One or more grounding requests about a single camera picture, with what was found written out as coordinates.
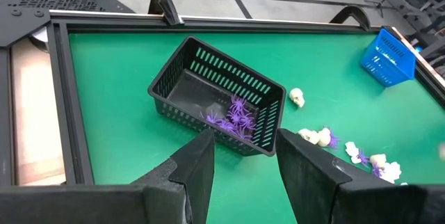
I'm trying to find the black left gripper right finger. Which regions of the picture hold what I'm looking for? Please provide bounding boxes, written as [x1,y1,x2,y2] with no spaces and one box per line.
[275,128,428,224]

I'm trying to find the black plastic slotted basket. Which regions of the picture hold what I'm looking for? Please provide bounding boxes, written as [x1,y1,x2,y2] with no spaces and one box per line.
[147,35,287,157]

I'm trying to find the blue plastic slotted basket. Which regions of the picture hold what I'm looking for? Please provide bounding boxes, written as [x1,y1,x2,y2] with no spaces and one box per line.
[359,27,417,88]

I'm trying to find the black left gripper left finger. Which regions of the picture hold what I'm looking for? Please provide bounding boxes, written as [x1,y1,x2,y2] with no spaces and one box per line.
[133,129,216,224]

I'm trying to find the black table clamp handle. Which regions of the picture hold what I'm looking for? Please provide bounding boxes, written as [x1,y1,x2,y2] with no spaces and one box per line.
[328,4,372,32]
[147,0,185,26]

